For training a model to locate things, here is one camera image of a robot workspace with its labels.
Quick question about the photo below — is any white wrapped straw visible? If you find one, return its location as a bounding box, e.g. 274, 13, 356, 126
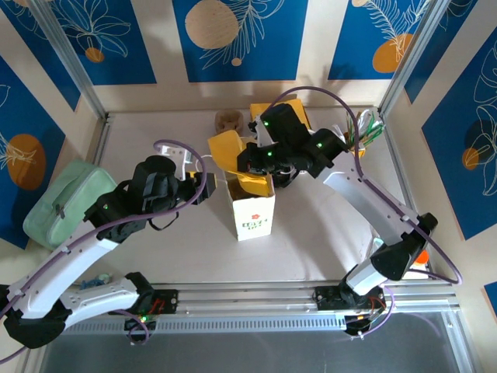
352, 109, 373, 145

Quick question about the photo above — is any aluminium frame post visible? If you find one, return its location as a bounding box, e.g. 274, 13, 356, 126
27, 0, 114, 122
378, 0, 455, 120

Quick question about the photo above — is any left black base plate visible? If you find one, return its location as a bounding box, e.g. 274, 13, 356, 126
116, 289, 179, 316

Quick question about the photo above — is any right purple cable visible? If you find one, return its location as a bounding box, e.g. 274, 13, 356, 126
269, 85, 463, 340

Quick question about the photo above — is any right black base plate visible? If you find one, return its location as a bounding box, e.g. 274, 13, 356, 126
315, 285, 389, 312

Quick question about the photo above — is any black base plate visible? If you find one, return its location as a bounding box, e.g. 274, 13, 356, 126
116, 289, 179, 316
315, 285, 389, 312

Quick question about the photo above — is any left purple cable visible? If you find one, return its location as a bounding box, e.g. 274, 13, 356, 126
0, 140, 211, 362

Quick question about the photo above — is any clear plastic package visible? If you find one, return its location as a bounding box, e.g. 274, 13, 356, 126
367, 236, 385, 257

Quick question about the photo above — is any brown cardboard cup carrier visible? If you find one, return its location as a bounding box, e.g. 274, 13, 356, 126
214, 110, 245, 134

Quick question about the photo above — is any yellow paper napkin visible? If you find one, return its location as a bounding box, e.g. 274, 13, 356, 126
207, 130, 273, 198

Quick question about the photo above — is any white printed paper bag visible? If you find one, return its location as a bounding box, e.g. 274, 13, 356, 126
193, 155, 277, 242

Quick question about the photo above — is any blue cord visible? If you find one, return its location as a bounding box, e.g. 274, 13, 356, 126
79, 273, 114, 291

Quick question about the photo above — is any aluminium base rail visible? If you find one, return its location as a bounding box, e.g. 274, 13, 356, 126
33, 279, 461, 337

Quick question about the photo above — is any mint green zip pouch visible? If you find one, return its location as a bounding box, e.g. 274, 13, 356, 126
22, 159, 120, 252

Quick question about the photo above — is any purple cable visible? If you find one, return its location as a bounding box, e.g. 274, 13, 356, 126
0, 140, 211, 362
269, 85, 463, 340

